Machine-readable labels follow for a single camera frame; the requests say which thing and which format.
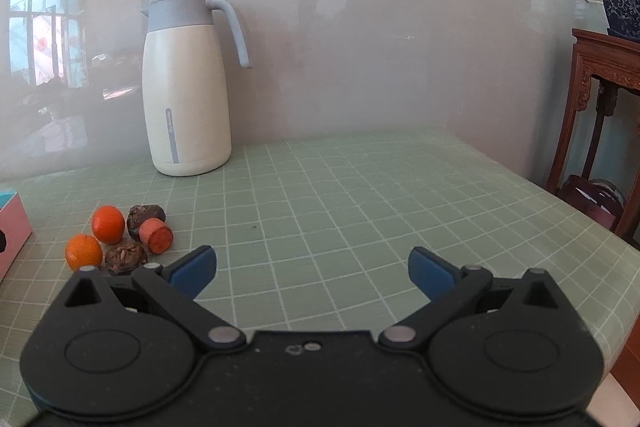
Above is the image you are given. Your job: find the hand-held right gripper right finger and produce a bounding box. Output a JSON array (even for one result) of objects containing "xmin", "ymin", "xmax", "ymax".
[{"xmin": 378, "ymin": 247, "xmax": 576, "ymax": 352}]

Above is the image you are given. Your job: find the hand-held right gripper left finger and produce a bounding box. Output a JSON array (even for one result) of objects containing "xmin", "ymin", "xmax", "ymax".
[{"xmin": 62, "ymin": 245, "xmax": 248, "ymax": 353}]

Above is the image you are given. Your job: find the orange cut carrot piece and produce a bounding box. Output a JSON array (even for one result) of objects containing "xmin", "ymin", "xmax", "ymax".
[{"xmin": 139, "ymin": 218, "xmax": 174, "ymax": 255}]

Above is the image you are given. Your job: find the small mandarin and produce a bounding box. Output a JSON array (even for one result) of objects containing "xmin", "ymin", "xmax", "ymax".
[
  {"xmin": 64, "ymin": 234, "xmax": 104, "ymax": 272},
  {"xmin": 91, "ymin": 205, "xmax": 126, "ymax": 244}
]

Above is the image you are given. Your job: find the colourful cardboard box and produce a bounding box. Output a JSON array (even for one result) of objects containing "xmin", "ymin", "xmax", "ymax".
[{"xmin": 0, "ymin": 189, "xmax": 34, "ymax": 285}]

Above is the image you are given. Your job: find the white thermos jug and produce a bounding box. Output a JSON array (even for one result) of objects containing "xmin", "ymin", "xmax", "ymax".
[{"xmin": 139, "ymin": 0, "xmax": 254, "ymax": 178}]

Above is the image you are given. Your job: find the carved wooden stand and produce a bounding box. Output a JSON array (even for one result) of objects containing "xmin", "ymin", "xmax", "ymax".
[{"xmin": 545, "ymin": 28, "xmax": 640, "ymax": 253}]

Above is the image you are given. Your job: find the blue patterned flowerpot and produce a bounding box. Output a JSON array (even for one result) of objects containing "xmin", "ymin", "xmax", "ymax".
[{"xmin": 600, "ymin": 0, "xmax": 640, "ymax": 40}]

